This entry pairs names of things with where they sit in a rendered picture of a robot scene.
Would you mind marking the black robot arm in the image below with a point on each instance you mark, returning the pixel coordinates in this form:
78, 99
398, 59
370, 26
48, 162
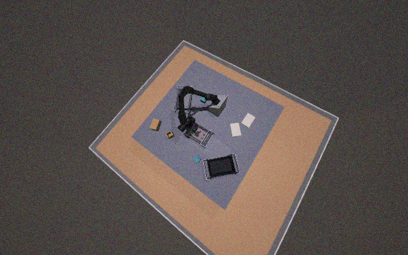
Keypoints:
182, 115

